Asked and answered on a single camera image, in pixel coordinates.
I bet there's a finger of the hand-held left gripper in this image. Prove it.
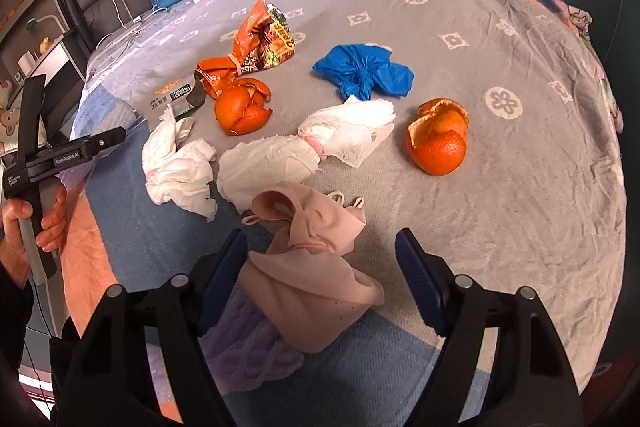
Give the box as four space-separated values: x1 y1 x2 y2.
42 127 128 168

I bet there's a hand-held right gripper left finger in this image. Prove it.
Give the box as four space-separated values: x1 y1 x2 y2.
50 229 250 427

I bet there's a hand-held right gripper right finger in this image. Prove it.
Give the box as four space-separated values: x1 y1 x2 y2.
394 227 585 427

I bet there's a pink cloth bag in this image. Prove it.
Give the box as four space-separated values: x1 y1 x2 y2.
237 180 386 354

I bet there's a white paper towel pink band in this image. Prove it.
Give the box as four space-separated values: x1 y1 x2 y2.
216 96 396 214

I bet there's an orange snack bag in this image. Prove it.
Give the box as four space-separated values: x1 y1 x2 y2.
194 0 296 100

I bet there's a person's left forearm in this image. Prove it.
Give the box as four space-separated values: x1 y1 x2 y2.
0 257 37 345

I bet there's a person's left hand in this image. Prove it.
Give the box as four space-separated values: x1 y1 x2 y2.
0 187 69 284

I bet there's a plush toy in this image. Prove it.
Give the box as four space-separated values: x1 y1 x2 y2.
0 79 24 156

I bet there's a grey patterned bedspread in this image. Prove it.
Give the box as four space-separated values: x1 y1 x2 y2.
75 0 629 427

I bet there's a lilac crumpled cloth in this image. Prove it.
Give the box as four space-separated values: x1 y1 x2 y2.
202 289 307 396

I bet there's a crumpled white tissue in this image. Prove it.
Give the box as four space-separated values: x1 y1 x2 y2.
141 104 219 222

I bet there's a small grey green wrapper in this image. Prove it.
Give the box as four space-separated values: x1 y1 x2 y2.
147 77 206 124

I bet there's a white bedside table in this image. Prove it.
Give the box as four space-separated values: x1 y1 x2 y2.
27 34 89 146

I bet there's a white cup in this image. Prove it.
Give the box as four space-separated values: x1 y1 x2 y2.
16 51 37 82

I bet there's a small desk lamp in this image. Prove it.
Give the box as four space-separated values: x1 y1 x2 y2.
26 13 69 39

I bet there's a peeled orange on right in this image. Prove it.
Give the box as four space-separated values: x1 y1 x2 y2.
405 97 471 177

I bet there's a peeled orange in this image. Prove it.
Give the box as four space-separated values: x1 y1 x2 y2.
405 97 471 177
214 78 274 137

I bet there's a peeled orange on left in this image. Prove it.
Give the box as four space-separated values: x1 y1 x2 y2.
214 78 274 137

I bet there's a knotted blue plastic bag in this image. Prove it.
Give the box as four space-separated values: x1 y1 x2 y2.
312 44 416 103

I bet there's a floral bed sheet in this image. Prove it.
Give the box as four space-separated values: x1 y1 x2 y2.
564 1 627 134

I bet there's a thin black cable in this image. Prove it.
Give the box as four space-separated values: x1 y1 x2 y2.
20 279 56 414

